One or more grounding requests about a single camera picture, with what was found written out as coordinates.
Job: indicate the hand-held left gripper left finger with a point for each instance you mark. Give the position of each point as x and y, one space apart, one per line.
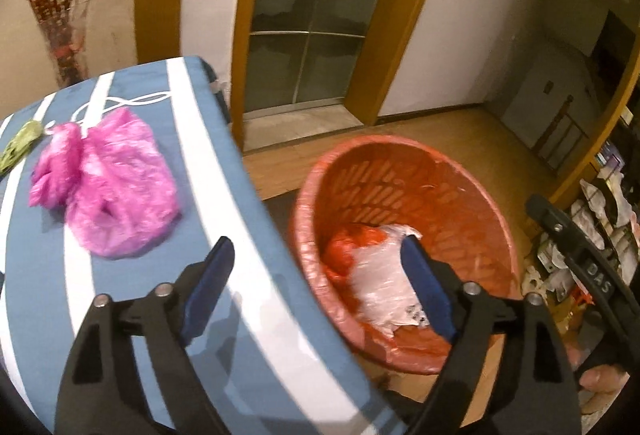
210 285

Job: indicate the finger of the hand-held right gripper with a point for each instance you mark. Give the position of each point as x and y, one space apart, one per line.
552 220

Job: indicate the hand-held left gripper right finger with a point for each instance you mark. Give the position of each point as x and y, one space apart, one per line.
425 290

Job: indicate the clear plastic bag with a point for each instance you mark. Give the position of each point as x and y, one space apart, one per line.
380 275

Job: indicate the orange plastic bag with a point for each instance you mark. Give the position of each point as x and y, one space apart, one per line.
345 247

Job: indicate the orange plastic waste basket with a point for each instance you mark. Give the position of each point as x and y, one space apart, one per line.
400 175

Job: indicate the person's right hand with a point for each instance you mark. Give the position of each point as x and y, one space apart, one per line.
602 379

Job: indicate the pile of packaged goods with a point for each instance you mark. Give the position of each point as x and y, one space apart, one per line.
610 200

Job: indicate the wooden chair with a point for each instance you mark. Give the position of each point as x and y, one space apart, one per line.
560 135

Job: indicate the white cabinet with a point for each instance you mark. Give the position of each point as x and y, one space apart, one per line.
545 85

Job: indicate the purple plastic bag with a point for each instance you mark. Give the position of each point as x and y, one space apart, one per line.
115 185

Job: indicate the blue white striped cloth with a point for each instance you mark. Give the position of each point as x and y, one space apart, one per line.
30 275

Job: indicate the olive green wrapper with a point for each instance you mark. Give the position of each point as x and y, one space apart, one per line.
20 145

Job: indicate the tall glass vase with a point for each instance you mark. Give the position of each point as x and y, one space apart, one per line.
65 50

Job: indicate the glass sliding door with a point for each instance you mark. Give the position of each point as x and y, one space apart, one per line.
320 5

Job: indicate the wooden door frame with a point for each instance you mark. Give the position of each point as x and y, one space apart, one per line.
400 40

